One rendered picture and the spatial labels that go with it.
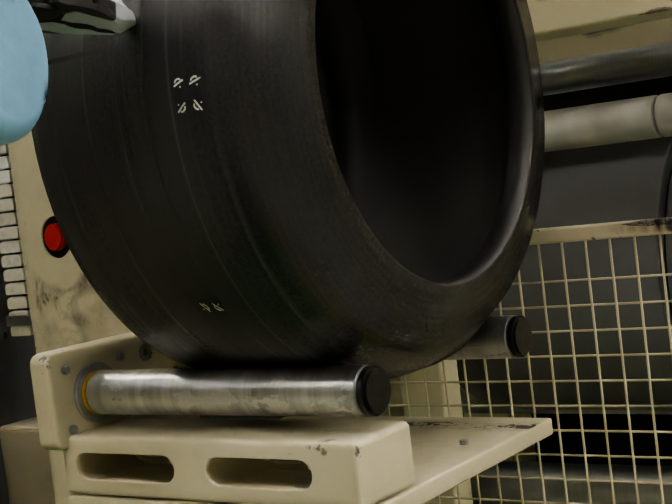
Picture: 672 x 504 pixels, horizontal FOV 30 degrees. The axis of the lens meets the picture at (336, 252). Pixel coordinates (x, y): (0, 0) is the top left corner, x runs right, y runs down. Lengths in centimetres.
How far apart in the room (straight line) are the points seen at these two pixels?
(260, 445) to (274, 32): 36
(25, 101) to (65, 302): 72
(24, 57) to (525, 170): 73
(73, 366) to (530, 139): 53
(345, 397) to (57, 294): 44
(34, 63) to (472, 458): 67
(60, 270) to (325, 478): 45
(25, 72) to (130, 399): 59
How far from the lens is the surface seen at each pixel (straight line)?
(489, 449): 126
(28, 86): 71
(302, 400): 111
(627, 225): 146
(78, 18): 98
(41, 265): 142
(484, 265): 124
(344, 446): 106
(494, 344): 132
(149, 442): 121
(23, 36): 71
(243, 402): 115
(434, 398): 181
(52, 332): 142
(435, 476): 117
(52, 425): 128
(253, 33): 99
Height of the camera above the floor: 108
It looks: 3 degrees down
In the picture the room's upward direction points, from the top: 7 degrees counter-clockwise
